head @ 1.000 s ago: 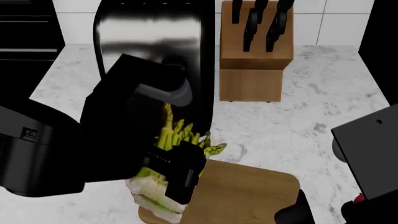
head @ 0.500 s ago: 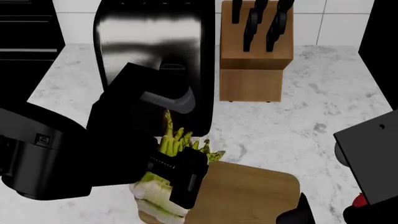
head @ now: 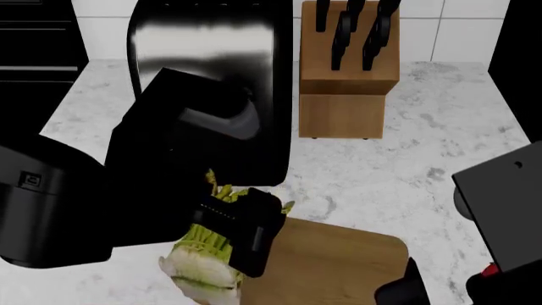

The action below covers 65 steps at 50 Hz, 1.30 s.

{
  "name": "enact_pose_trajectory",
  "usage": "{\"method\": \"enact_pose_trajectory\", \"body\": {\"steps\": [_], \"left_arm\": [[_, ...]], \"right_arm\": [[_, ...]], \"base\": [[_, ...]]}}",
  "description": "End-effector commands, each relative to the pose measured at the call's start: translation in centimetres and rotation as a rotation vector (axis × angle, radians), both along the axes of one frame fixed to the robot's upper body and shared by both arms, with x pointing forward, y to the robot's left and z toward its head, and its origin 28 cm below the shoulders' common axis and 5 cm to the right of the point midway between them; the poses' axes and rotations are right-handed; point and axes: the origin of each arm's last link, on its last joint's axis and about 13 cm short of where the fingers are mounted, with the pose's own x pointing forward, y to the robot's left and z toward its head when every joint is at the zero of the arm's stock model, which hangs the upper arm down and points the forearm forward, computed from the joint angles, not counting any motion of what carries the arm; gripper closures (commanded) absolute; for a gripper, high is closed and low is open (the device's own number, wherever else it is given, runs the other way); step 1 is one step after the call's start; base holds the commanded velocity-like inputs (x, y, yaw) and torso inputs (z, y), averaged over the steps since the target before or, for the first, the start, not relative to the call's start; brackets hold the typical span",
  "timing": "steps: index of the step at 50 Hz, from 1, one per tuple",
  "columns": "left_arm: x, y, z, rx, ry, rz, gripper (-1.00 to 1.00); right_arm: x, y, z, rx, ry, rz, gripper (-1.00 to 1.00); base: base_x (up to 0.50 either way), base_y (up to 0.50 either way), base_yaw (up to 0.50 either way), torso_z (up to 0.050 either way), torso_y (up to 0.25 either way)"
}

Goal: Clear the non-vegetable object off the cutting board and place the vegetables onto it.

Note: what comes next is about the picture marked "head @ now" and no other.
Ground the wooden cutting board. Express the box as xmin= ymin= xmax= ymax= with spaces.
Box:
xmin=238 ymin=216 xmax=411 ymax=305

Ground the green white bok choy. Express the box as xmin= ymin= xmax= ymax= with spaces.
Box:
xmin=158 ymin=168 xmax=296 ymax=305

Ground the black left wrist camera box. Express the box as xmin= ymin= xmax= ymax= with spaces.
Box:
xmin=104 ymin=66 xmax=264 ymax=195

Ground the wooden knife block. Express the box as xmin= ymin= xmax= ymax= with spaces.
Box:
xmin=297 ymin=0 xmax=401 ymax=140

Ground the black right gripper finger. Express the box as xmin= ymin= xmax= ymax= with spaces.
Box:
xmin=373 ymin=257 xmax=432 ymax=305

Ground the black oven cabinet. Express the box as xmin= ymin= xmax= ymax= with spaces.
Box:
xmin=0 ymin=0 xmax=91 ymax=136

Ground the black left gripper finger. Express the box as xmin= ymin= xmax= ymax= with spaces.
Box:
xmin=191 ymin=186 xmax=286 ymax=280

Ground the black handled knife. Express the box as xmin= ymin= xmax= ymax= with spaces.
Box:
xmin=314 ymin=0 xmax=332 ymax=33
xmin=345 ymin=0 xmax=366 ymax=20
xmin=376 ymin=0 xmax=402 ymax=20
xmin=361 ymin=14 xmax=394 ymax=72
xmin=330 ymin=10 xmax=355 ymax=72

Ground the chrome and black toaster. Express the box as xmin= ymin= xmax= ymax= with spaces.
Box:
xmin=125 ymin=0 xmax=294 ymax=188

